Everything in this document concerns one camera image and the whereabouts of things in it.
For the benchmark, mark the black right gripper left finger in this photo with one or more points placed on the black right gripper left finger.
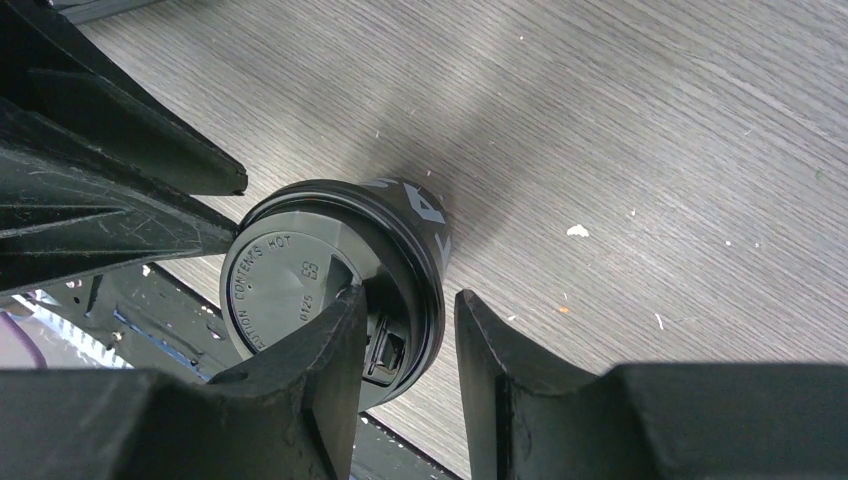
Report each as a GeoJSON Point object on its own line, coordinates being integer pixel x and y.
{"type": "Point", "coordinates": [289, 412]}

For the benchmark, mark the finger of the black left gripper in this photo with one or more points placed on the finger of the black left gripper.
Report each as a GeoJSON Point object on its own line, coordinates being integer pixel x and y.
{"type": "Point", "coordinates": [50, 68]}
{"type": "Point", "coordinates": [69, 211]}

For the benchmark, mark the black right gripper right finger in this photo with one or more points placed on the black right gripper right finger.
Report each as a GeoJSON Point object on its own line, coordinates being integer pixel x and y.
{"type": "Point", "coordinates": [531, 415]}

